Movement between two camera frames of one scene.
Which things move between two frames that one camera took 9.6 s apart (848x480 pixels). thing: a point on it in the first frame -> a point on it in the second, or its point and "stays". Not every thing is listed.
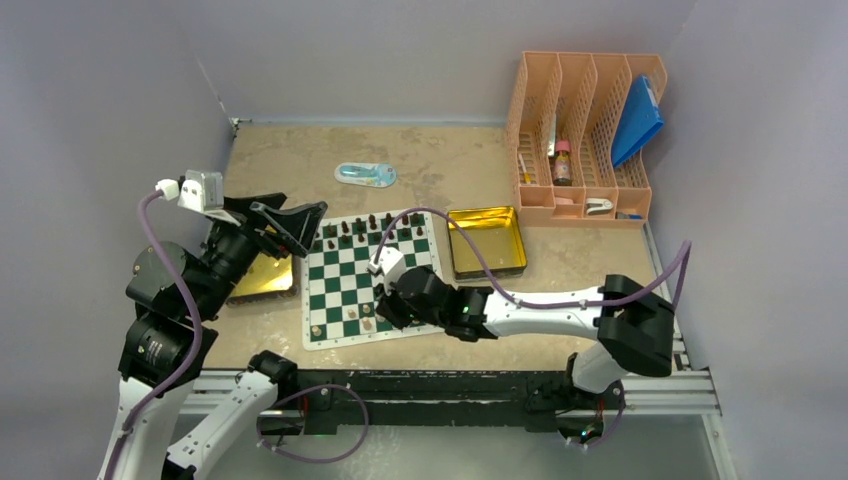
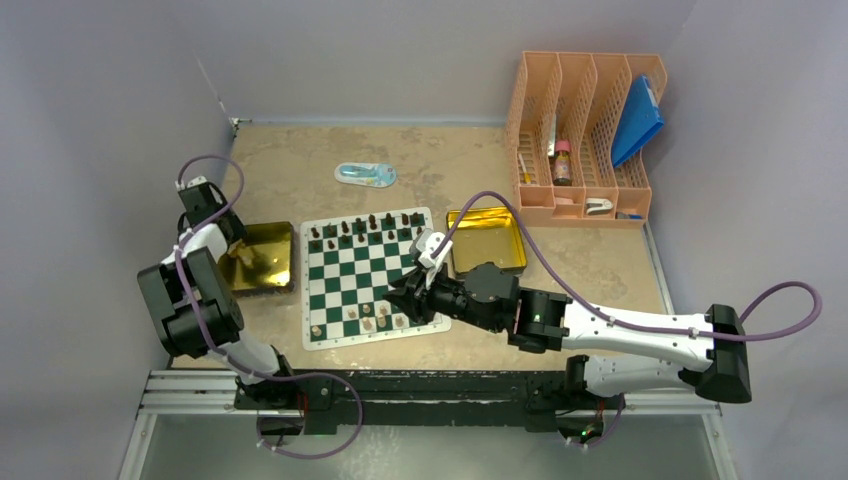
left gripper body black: (260, 236) -> (236, 230)
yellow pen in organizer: (527, 175) stays
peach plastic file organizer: (579, 127) stays
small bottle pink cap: (562, 167) stays
